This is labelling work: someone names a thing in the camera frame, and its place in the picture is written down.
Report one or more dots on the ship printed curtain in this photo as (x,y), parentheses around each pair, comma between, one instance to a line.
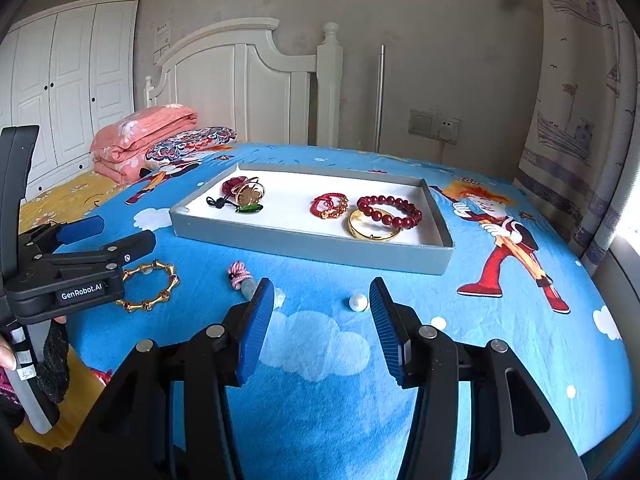
(575,110)

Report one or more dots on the blue cartoon printed tablecloth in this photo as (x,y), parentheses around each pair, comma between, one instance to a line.
(310,410)

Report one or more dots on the red round pendant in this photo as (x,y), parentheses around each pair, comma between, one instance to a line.
(232,185)

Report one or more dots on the pink folded quilt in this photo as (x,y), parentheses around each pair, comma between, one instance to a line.
(145,135)

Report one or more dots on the grey cardboard box tray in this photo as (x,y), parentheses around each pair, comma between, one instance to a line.
(300,185)

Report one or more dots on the white wooden headboard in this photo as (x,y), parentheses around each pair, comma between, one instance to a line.
(225,85)

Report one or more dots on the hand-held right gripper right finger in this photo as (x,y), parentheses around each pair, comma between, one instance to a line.
(387,330)

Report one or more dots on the metal pole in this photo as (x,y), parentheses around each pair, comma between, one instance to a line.
(380,100)

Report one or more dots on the person's left hand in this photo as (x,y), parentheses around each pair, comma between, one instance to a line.
(5,355)

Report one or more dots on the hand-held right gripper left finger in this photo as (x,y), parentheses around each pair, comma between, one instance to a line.
(255,330)

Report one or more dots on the gold bangle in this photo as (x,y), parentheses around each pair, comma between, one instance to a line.
(360,232)

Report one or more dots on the white pearl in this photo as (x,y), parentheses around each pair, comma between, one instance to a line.
(358,304)

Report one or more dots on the wall socket panel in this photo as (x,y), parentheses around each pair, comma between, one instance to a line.
(432,125)

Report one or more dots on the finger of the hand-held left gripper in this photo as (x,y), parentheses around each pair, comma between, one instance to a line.
(80,227)
(130,247)

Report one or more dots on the white wall notice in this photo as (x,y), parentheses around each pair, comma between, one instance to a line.
(162,40)

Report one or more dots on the white wardrobe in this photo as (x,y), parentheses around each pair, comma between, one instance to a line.
(75,85)

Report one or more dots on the patterned round pillow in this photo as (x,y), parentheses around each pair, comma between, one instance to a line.
(190,145)

